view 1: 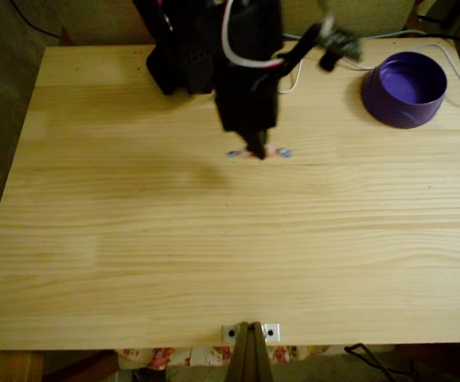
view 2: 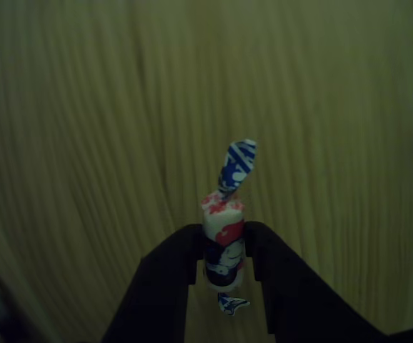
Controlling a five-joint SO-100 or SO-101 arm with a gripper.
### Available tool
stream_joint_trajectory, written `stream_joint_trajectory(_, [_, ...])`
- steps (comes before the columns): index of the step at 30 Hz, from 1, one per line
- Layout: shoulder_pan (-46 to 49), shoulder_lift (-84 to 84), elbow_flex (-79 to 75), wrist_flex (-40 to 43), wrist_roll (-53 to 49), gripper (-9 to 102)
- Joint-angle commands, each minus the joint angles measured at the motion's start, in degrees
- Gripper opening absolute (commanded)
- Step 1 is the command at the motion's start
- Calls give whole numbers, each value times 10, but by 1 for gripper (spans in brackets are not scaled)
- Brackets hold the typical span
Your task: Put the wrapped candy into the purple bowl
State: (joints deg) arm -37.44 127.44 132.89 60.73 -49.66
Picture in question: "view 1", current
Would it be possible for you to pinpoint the purple plastic bowl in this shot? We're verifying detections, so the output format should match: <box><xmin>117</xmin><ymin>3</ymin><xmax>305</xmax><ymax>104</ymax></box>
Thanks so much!
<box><xmin>360</xmin><ymin>50</ymin><xmax>449</xmax><ymax>130</ymax></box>

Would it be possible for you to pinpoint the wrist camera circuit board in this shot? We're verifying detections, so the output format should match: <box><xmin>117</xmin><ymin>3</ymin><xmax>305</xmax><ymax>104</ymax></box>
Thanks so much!
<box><xmin>283</xmin><ymin>14</ymin><xmax>365</xmax><ymax>79</ymax></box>

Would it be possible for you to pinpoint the pale grey cable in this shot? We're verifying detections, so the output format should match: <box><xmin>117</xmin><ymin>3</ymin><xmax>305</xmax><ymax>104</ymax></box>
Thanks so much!
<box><xmin>282</xmin><ymin>28</ymin><xmax>428</xmax><ymax>42</ymax></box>

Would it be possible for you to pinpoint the thin black cable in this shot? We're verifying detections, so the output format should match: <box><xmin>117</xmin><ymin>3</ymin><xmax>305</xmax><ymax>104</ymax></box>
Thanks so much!
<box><xmin>9</xmin><ymin>0</ymin><xmax>62</xmax><ymax>39</ymax></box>

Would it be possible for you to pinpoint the floral cloth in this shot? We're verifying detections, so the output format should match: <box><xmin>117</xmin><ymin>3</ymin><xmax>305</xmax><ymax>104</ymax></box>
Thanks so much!
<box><xmin>116</xmin><ymin>345</ymin><xmax>330</xmax><ymax>371</ymax></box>

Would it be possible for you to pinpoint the white USB cable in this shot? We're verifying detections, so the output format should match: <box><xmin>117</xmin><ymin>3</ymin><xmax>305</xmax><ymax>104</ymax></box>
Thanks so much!
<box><xmin>279</xmin><ymin>41</ymin><xmax>460</xmax><ymax>99</ymax></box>

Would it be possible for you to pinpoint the wooden camera post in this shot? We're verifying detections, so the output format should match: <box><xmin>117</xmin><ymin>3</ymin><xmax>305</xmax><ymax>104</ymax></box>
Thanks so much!
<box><xmin>225</xmin><ymin>321</ymin><xmax>275</xmax><ymax>382</ymax></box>

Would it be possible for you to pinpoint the silver metal bracket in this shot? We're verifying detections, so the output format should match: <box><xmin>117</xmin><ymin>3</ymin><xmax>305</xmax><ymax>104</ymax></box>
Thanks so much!
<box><xmin>220</xmin><ymin>322</ymin><xmax>282</xmax><ymax>343</ymax></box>

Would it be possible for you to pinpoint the candy white red blue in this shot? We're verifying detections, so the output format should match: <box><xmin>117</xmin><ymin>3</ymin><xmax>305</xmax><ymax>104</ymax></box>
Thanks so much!
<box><xmin>224</xmin><ymin>143</ymin><xmax>294</xmax><ymax>161</ymax></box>

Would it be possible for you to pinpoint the beige upholstered seat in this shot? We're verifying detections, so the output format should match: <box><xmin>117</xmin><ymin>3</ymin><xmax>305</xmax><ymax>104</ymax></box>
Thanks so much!
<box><xmin>282</xmin><ymin>0</ymin><xmax>416</xmax><ymax>41</ymax></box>

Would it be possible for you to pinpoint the wooden table leg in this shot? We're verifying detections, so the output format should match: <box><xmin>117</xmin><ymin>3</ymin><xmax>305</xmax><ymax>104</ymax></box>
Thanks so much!
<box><xmin>0</xmin><ymin>349</ymin><xmax>46</xmax><ymax>382</ymax></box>

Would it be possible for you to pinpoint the white red servo wire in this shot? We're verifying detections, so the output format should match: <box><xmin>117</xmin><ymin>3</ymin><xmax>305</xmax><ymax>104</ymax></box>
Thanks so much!
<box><xmin>220</xmin><ymin>0</ymin><xmax>285</xmax><ymax>69</ymax></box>

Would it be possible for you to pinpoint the black looped cable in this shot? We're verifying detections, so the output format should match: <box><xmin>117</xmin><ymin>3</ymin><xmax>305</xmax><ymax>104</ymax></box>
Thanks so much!
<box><xmin>344</xmin><ymin>342</ymin><xmax>414</xmax><ymax>382</ymax></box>

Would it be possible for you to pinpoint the black power cable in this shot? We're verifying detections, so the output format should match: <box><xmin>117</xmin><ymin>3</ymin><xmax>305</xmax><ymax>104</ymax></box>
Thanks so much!
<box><xmin>399</xmin><ymin>14</ymin><xmax>460</xmax><ymax>45</ymax></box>

